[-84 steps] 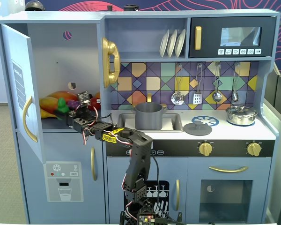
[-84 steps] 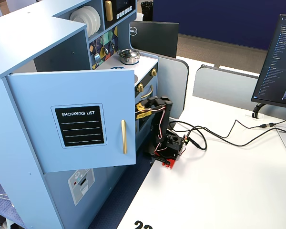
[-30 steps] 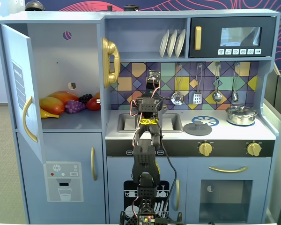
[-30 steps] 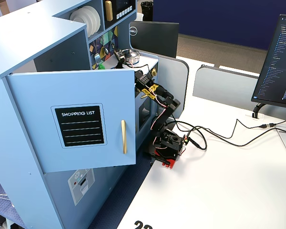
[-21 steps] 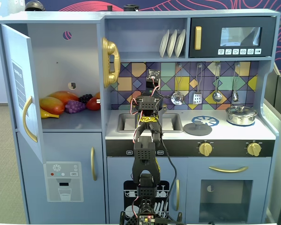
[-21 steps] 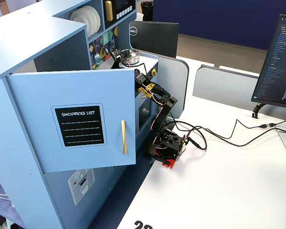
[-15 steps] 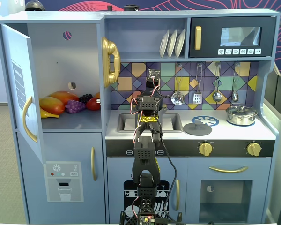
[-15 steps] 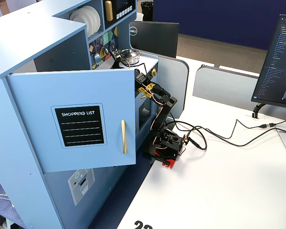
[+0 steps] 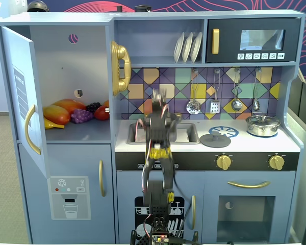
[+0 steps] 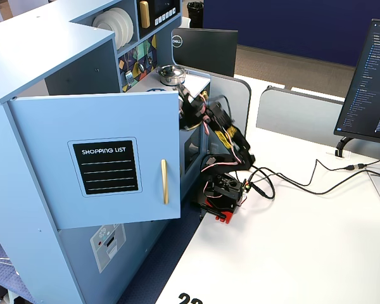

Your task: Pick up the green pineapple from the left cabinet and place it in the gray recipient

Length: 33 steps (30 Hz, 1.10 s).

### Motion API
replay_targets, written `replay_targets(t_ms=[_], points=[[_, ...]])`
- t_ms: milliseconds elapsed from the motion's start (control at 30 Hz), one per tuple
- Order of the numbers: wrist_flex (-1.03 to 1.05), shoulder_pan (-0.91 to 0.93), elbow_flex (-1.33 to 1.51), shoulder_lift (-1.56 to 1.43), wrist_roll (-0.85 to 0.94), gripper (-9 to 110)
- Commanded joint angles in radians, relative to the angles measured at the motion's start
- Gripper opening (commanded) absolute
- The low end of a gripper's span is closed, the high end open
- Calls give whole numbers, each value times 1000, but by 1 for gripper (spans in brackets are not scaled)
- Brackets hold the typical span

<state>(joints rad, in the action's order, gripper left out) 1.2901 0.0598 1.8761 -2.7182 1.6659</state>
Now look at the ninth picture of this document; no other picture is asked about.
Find gold cabinet door handle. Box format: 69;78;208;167
24;104;42;156

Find steel toy slotted spoon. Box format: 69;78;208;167
186;68;202;115

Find gray toy sink basin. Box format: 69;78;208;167
127;122;200;145

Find blue shopping list cabinet door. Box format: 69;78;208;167
0;25;52;181

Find white toy plate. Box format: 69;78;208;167
173;32;186;63
190;31;203;63
182;31;194;63

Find steel toy whisk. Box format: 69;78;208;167
252;68;262;112

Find blue ice dispenser door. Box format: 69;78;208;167
18;143;116;243

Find yellow red toy mango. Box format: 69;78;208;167
42;105;72;126

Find orange red toy mango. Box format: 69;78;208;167
52;99;87;116

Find red toy fruit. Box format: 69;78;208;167
92;105;111;121

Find robot arm base mount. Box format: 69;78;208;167
130;216;200;245

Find steel toy pot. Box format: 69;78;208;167
245;114;282;137

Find yellow toy banana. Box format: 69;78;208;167
44;118;66;130

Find blue dishwasher door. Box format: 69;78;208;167
116;170;205;243

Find gray pot lid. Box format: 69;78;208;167
199;132;232;149

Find blue oven door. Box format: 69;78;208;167
203;171;296;243

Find purple toy grapes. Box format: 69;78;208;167
70;108;94;125

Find gold stove knob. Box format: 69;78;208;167
216;153;233;170
268;153;287;172

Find gold oven handle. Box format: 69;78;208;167
227;180;271;189

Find steel toy spatula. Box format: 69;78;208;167
209;68;221;114

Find gold dishwasher handle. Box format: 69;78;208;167
190;194;197;231

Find dark toy grapes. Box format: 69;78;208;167
85;102;102;114

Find gold ice dispenser door handle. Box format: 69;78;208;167
98;160;106;198

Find gold toy telephone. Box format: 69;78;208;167
110;40;132;96

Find blue toy kitchen unit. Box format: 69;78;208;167
0;9;306;244

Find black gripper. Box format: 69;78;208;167
150;88;170;120

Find dark helmet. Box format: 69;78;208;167
27;0;50;13

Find steel toy ladle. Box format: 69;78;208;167
230;68;243;112

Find gold microwave handle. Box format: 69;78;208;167
211;28;221;55

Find black toy microwave door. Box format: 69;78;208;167
206;18;302;63

